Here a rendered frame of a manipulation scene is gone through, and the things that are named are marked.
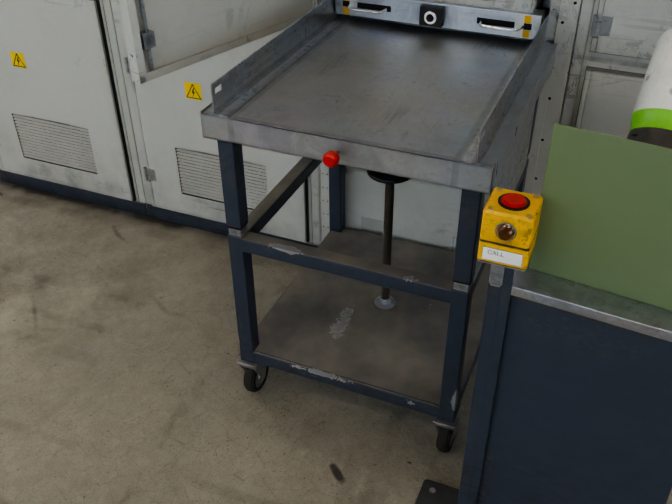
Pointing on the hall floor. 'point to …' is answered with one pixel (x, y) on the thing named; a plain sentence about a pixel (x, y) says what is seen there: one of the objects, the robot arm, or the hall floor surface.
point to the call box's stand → (477, 430)
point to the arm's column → (578, 413)
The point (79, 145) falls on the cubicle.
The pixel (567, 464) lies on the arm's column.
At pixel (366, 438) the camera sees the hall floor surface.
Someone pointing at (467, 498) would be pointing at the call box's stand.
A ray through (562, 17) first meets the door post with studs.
